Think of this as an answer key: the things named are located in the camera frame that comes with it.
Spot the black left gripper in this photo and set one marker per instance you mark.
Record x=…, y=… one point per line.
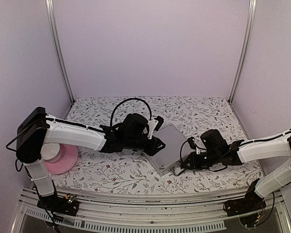
x=155, y=143

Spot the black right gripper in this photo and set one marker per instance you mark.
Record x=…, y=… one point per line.
x=191, y=158

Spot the aluminium poker case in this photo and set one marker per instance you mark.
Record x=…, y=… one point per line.
x=168, y=158

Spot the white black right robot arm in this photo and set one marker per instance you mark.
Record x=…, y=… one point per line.
x=278, y=145

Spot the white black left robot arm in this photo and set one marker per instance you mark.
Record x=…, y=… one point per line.
x=39, y=128

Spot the floral patterned table mat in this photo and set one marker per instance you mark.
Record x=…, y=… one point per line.
x=130, y=172

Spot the pink plate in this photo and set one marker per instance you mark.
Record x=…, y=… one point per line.
x=67, y=159

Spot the white bowl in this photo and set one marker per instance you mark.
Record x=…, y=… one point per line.
x=51, y=152

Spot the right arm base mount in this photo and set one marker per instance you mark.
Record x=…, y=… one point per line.
x=250, y=202

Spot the aluminium front rail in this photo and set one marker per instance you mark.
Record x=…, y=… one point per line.
x=177, y=213

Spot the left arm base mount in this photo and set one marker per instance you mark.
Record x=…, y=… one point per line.
x=67, y=205

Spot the right aluminium frame post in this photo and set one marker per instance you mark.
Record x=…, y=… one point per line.
x=245, y=46

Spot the aluminium frame post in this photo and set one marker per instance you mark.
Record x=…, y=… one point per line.
x=245, y=46
x=58, y=50

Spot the left aluminium frame post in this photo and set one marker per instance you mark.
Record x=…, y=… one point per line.
x=58, y=50

